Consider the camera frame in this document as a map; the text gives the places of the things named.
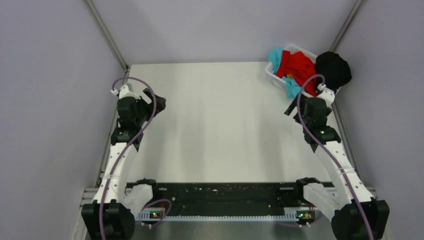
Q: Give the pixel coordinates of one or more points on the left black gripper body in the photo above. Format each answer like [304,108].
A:
[144,108]

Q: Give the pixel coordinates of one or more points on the aluminium frame rail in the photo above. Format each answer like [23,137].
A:
[79,231]

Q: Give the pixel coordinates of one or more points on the black t shirt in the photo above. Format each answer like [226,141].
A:
[334,68]

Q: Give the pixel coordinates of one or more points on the white plastic laundry basket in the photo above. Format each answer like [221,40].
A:
[310,90]

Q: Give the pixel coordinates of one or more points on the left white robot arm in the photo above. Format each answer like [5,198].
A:
[112,213]

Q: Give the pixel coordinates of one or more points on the red t shirt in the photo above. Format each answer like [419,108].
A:
[299,66]

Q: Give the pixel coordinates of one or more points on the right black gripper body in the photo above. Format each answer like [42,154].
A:
[302,106]

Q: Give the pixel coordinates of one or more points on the white cable duct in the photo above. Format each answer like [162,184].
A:
[290,215]

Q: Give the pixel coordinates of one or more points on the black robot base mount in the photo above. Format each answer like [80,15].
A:
[226,199]

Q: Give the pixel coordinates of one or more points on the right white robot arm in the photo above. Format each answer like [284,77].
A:
[354,212]

